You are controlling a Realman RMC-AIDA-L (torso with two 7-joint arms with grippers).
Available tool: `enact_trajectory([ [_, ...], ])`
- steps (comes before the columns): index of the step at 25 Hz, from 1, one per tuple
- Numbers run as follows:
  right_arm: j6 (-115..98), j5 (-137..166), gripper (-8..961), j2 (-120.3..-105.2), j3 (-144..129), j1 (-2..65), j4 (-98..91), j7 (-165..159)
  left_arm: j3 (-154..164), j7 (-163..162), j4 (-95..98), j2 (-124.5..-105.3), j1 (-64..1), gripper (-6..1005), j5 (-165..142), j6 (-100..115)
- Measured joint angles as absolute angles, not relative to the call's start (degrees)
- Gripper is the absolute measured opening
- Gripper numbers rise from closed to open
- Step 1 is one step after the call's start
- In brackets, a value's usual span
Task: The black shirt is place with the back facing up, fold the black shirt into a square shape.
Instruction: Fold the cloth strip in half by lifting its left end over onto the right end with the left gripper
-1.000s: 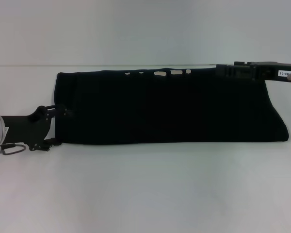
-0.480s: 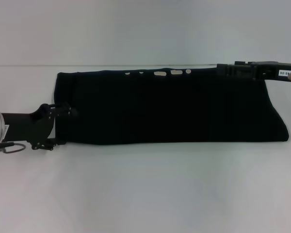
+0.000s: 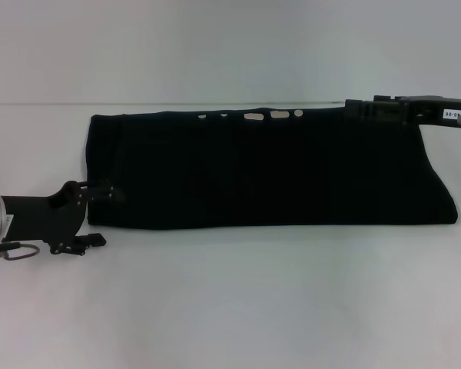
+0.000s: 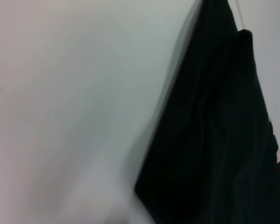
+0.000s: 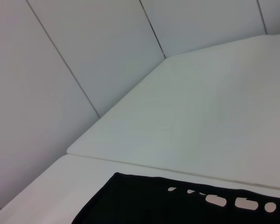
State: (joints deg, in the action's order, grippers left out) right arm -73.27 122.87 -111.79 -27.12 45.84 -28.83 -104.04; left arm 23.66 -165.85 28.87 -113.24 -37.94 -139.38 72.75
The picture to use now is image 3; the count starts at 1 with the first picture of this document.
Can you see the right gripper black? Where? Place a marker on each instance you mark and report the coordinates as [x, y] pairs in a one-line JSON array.
[[434, 111]]

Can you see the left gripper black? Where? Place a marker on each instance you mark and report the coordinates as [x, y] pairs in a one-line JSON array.
[[42, 217]]

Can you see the black shirt with white print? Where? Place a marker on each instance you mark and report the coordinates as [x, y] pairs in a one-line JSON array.
[[272, 173]]

